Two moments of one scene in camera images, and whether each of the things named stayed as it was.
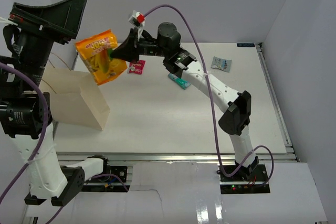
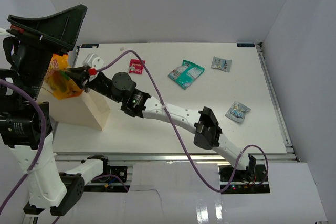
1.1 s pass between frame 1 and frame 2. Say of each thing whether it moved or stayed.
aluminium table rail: stayed
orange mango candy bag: moved
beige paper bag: stayed
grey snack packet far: stayed
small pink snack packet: stayed
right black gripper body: moved
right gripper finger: moved
